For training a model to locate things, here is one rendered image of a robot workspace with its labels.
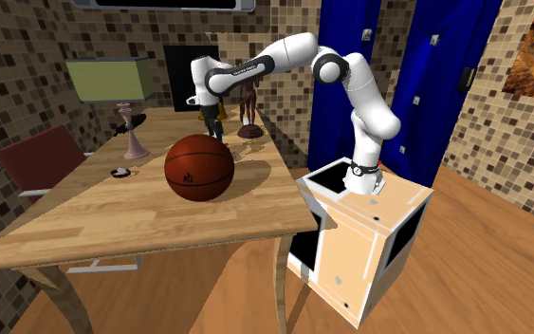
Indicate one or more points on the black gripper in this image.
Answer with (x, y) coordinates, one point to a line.
(212, 115)

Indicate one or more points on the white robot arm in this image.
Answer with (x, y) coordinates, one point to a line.
(368, 111)

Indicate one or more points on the golden bell-shaped object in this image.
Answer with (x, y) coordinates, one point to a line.
(222, 113)

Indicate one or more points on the brown human figure statue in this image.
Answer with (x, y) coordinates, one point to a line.
(249, 104)

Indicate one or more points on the brown basketball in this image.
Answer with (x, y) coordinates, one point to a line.
(199, 169)

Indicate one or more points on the black oblong object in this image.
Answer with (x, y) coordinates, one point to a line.
(133, 123)

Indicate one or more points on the green shade table lamp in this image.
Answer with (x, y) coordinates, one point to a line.
(109, 81)

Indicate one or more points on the narrow blue curtain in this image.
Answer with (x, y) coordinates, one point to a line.
(340, 92)

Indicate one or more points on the wooden table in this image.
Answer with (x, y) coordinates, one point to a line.
(123, 217)

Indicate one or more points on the red chair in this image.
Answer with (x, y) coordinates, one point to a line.
(40, 159)

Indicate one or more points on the peach and white robot stand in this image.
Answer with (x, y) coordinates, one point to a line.
(354, 250)

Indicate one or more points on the wide blue curtain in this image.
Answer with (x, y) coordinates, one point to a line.
(433, 115)

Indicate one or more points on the grey framed wall screen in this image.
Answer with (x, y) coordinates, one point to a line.
(165, 3)

